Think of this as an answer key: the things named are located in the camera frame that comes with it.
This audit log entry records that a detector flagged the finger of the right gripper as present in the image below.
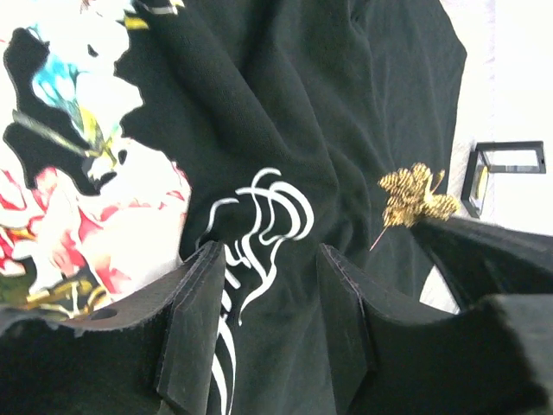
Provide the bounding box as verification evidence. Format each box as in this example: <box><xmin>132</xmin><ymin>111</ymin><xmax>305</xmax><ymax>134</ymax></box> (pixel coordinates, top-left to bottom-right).
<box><xmin>411</xmin><ymin>218</ymin><xmax>552</xmax><ymax>310</ymax></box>

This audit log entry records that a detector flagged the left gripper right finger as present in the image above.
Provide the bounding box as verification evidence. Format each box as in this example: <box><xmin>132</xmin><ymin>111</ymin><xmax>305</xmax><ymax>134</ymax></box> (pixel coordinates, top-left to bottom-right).
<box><xmin>317</xmin><ymin>245</ymin><xmax>552</xmax><ymax>414</ymax></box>

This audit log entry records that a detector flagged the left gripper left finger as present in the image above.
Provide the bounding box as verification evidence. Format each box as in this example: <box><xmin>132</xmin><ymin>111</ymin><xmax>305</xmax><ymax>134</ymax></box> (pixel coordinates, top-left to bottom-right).
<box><xmin>1</xmin><ymin>242</ymin><xmax>225</xmax><ymax>414</ymax></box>

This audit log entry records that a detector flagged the round orange brooch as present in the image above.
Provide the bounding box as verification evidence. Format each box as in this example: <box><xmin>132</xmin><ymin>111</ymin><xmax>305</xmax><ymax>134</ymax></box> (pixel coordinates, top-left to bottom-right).
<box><xmin>474</xmin><ymin>165</ymin><xmax>489</xmax><ymax>201</ymax></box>

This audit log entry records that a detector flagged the gold flower brooch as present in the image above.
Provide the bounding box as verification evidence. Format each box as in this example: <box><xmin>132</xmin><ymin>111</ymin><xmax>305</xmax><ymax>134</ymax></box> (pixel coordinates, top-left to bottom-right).
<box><xmin>369</xmin><ymin>163</ymin><xmax>461</xmax><ymax>251</ymax></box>

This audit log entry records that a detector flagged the black floral print t-shirt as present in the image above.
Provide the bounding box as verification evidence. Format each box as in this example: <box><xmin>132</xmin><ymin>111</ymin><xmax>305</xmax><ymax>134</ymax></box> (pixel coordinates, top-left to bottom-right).
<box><xmin>1</xmin><ymin>1</ymin><xmax>466</xmax><ymax>414</ymax></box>

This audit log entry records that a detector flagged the right black display box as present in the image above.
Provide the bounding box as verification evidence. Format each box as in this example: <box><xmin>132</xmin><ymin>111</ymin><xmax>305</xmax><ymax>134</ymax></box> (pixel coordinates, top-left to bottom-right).
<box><xmin>461</xmin><ymin>141</ymin><xmax>546</xmax><ymax>219</ymax></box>

